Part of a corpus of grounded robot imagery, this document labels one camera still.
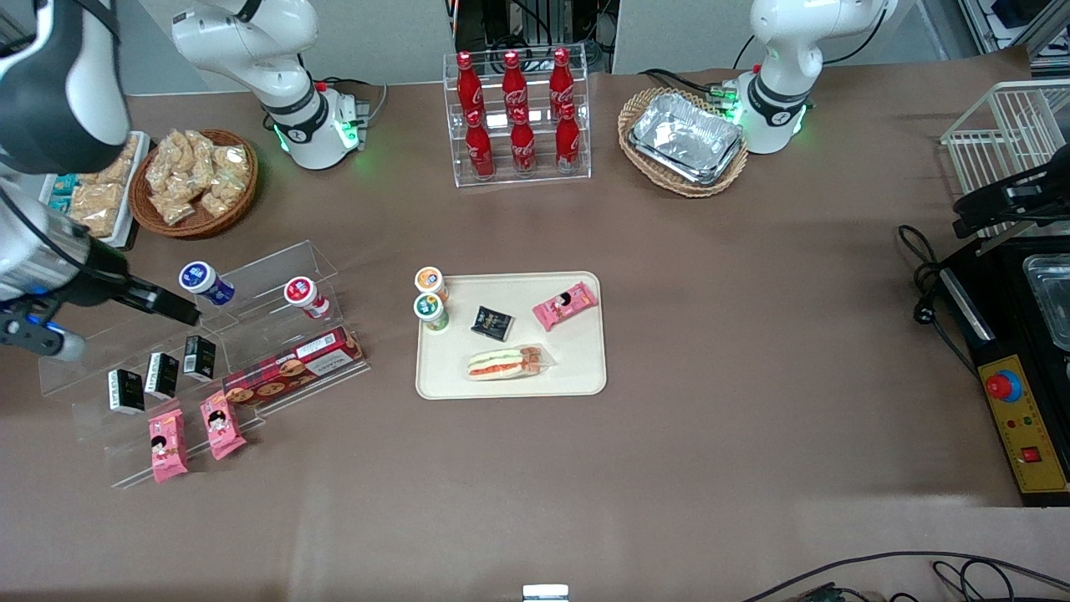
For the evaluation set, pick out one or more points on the beige plastic tray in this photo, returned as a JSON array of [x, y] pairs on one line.
[[577, 368]]

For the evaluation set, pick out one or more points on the red lid gum bottle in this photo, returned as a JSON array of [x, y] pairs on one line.
[[301, 293]]

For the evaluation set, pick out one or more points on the blue lid gum bottle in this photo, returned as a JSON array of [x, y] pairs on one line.
[[199, 278]]

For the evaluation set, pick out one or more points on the black equipment rack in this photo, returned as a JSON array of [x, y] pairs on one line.
[[535, 25]]

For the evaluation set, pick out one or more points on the green lid gum bottle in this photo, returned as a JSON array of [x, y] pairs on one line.
[[430, 309]]

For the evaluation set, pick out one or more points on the red cola bottle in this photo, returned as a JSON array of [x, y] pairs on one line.
[[514, 84], [470, 88], [523, 146], [562, 82], [568, 142], [480, 150]]

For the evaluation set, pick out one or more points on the aluminium frame shelf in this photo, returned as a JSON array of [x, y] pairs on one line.
[[1011, 21]]

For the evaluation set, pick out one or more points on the small white box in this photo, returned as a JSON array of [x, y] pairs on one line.
[[545, 594]]

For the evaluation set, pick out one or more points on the rice cracker pack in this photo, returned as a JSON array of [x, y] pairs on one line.
[[127, 167], [96, 209]]

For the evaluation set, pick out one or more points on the sandwich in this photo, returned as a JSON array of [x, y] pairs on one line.
[[506, 364]]

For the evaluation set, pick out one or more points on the clear bag of crackers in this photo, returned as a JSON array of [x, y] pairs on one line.
[[177, 209], [224, 184], [191, 149], [160, 171]]

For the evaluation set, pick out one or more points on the clear acrylic tiered snack stand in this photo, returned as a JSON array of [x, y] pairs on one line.
[[267, 267]]

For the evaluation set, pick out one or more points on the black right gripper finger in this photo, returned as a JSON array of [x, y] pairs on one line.
[[163, 305]]

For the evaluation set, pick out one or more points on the aluminium foil tray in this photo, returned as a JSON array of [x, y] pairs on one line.
[[710, 177], [685, 130]]

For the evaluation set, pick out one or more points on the black dish base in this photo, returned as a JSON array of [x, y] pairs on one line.
[[125, 244]]

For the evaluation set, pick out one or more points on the black snack sachet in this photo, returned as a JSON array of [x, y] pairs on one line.
[[491, 323]]

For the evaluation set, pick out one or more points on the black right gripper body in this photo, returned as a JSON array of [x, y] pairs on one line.
[[100, 280]]

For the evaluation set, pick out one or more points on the black white snack box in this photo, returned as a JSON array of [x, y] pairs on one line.
[[126, 391], [161, 375], [199, 358]]

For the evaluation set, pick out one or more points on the black yellow sealing machine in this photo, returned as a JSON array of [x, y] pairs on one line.
[[1016, 443]]

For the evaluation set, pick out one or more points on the red tartan shortbread box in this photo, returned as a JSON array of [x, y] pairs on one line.
[[292, 368]]

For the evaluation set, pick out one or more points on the orange lid gum bottle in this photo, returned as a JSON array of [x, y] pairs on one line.
[[430, 280]]

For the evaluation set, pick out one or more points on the metal machine tray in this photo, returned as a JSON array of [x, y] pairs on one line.
[[1053, 293]]

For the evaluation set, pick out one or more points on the clear acrylic bottle stand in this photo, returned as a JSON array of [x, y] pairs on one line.
[[577, 171]]

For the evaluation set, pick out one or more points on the white rectangular snack dish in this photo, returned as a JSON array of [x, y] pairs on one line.
[[140, 184]]

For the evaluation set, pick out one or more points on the brown wicker cracker basket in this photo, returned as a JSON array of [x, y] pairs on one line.
[[242, 209]]

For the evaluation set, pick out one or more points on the pink snack packet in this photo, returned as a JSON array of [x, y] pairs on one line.
[[222, 426], [565, 306], [167, 447]]

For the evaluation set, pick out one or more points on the light wicker foil basket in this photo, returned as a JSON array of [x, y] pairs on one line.
[[644, 180]]

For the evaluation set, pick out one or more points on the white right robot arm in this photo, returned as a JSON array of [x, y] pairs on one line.
[[251, 42]]

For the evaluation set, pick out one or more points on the teal snack packet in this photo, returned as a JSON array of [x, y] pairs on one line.
[[65, 184], [60, 205]]

